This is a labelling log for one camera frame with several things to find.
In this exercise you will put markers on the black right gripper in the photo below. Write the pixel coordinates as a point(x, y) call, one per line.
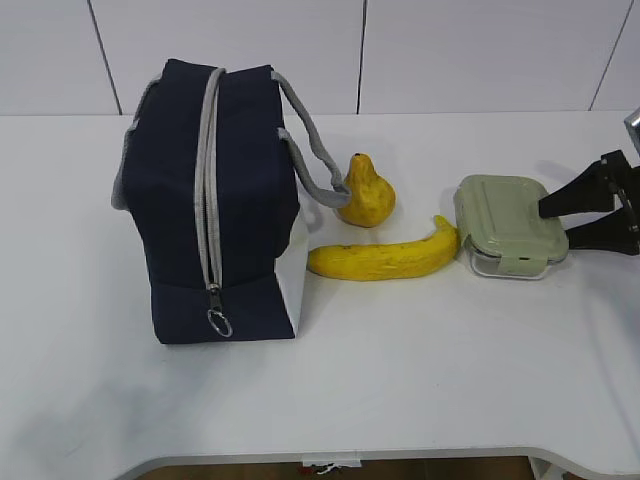
point(593, 191)

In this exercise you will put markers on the green lidded glass container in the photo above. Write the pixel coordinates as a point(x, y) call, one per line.
point(501, 229)

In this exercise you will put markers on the yellow banana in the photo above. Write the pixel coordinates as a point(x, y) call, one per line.
point(378, 262)

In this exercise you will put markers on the yellow pear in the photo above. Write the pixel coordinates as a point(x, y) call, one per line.
point(373, 197)

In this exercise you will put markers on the navy blue lunch bag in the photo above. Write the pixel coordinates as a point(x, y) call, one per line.
point(212, 168)

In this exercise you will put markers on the white bracket under table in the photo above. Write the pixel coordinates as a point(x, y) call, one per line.
point(325, 464)

